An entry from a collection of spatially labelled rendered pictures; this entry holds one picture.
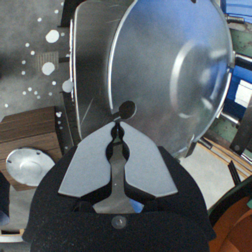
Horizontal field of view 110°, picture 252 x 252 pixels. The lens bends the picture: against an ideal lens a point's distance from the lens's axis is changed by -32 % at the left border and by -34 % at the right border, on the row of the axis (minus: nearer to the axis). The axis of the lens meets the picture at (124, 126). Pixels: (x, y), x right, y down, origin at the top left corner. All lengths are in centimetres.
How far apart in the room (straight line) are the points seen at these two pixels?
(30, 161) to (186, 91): 71
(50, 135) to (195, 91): 59
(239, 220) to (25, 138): 93
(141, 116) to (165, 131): 6
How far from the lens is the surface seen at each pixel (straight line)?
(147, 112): 16
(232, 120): 38
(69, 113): 57
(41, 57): 73
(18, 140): 68
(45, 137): 65
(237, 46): 52
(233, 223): 51
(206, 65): 22
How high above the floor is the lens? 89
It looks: 48 degrees down
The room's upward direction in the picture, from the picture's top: 137 degrees clockwise
